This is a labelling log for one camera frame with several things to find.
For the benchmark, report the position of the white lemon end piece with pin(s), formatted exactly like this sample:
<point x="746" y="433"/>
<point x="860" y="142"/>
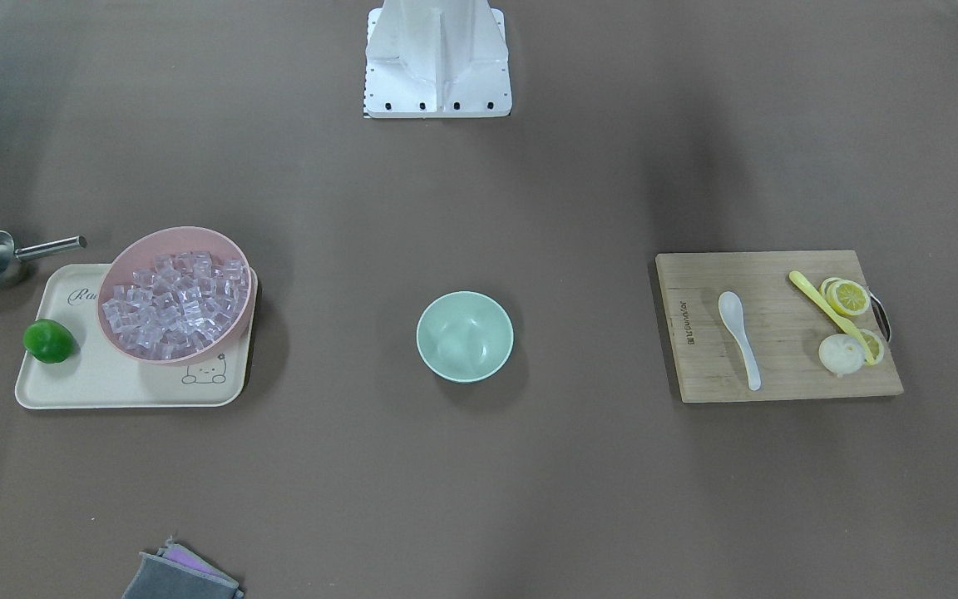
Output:
<point x="841" y="354"/>

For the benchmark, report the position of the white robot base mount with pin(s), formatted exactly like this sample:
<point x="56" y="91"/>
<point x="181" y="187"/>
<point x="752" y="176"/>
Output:
<point x="436" y="60"/>

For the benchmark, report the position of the lemon slice upper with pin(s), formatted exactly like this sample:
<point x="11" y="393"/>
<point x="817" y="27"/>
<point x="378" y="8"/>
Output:
<point x="846" y="297"/>

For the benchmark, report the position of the green lime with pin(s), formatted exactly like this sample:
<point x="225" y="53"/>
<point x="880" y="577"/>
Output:
<point x="48" y="341"/>

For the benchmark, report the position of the lemon slice lower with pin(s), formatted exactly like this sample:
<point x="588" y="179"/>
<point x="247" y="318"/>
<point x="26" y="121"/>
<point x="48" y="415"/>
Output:
<point x="875" y="344"/>

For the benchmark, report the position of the bamboo cutting board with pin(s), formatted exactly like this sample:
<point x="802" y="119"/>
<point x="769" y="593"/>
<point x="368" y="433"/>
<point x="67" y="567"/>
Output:
<point x="785" y="329"/>

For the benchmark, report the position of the mint green bowl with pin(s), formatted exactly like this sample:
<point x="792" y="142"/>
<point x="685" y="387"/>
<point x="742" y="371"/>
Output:
<point x="465" y="337"/>

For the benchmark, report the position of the grey purple folded cloth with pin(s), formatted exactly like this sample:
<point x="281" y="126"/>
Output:
<point x="176" y="571"/>

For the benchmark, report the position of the white ceramic spoon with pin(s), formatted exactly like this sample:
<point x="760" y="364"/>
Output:
<point x="730" y="309"/>

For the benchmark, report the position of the cream rectangular tray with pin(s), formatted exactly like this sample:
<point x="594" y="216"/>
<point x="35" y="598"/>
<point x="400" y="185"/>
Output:
<point x="98" y="376"/>

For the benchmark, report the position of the yellow plastic knife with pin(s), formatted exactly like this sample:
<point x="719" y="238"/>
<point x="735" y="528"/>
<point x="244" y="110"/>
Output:
<point x="845" y="325"/>

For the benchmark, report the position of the lemon slice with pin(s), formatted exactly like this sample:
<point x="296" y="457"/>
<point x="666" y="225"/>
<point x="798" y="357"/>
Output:
<point x="875" y="344"/>
<point x="846" y="297"/>

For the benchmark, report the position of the pink bowl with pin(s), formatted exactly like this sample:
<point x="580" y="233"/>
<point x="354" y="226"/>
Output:
<point x="173" y="241"/>

